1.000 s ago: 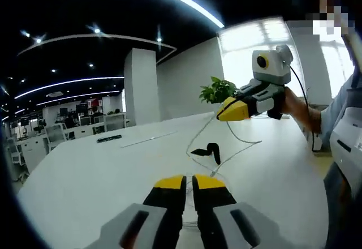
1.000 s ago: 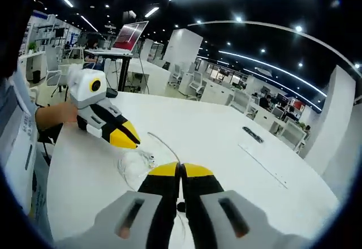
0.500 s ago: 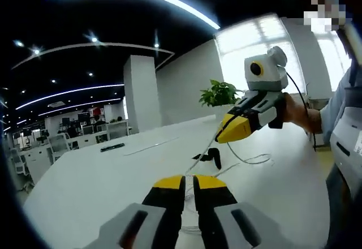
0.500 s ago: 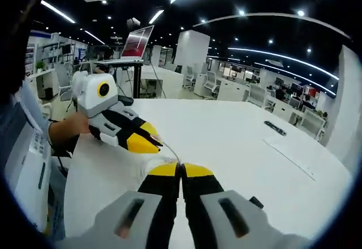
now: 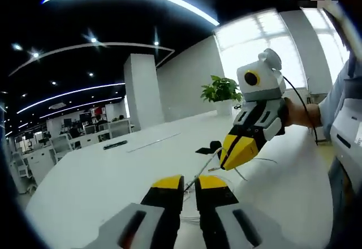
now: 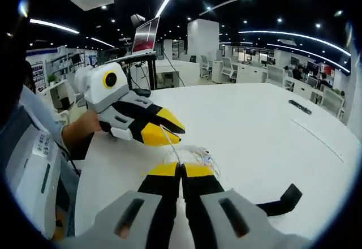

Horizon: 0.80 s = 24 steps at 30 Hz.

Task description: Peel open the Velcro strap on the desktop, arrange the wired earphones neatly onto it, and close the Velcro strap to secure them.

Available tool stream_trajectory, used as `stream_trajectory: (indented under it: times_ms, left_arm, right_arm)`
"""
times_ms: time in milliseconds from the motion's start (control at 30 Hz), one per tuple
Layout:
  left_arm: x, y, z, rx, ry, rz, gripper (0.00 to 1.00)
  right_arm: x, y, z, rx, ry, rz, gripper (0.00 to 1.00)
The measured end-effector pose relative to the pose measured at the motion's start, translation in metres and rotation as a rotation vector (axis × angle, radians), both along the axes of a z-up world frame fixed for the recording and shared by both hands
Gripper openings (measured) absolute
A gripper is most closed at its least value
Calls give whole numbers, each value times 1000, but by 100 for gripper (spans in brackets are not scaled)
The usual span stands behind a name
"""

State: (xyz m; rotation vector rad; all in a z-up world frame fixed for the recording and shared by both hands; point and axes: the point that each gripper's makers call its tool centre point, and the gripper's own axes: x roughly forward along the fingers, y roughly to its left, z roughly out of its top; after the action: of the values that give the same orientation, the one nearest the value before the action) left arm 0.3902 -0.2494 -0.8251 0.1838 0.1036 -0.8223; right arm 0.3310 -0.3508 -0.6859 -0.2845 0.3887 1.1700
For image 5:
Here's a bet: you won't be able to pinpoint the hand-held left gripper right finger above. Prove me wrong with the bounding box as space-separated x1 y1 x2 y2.
194 175 287 249

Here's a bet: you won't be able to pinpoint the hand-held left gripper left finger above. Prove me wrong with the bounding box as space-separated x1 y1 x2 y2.
80 174 185 249

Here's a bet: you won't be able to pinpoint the black clip object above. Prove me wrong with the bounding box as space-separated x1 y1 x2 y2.
195 140 223 156

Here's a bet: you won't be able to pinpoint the white wired earphones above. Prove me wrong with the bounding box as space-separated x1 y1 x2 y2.
180 146 278 225

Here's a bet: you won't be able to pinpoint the white desktop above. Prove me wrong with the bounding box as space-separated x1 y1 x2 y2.
24 109 335 249

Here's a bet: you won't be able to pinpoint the person's right hand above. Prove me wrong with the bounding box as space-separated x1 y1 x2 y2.
284 97 316 127

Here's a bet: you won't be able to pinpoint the green potted plant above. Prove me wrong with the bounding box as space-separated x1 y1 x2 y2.
200 74 244 117

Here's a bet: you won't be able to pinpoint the large bright window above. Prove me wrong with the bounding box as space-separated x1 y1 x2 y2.
216 7 351 91

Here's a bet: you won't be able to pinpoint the black remote-like object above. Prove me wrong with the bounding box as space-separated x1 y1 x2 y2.
102 139 128 151

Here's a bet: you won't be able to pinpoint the person in light blue shirt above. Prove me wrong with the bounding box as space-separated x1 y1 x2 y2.
325 158 362 249

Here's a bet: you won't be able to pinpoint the row of white office desks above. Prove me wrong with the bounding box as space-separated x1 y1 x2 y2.
11 117 135 196

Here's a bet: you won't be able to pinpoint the straight ceiling light strip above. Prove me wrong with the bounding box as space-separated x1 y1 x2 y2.
16 81 126 115
38 97 124 119

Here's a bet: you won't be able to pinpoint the ceiling air conditioner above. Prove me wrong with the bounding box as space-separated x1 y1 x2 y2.
47 101 68 111

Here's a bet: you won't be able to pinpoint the group of ceiling spotlights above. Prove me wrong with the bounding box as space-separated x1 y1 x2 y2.
0 38 161 102

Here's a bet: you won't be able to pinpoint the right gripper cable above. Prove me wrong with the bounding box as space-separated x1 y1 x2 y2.
282 74 320 145

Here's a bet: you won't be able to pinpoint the thin white ceiling rail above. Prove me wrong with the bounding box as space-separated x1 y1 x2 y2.
7 41 175 78

